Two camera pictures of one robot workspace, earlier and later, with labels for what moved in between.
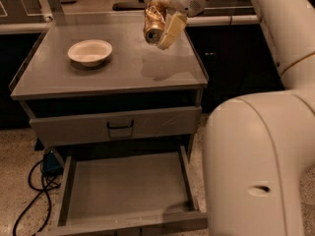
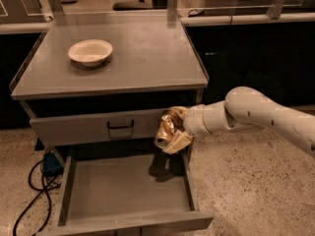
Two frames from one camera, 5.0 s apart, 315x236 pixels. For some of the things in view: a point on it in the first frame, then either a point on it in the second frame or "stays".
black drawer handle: (120, 127) stays
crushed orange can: (154, 24) → (169, 125)
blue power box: (51, 165) stays
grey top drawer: (134, 126) stays
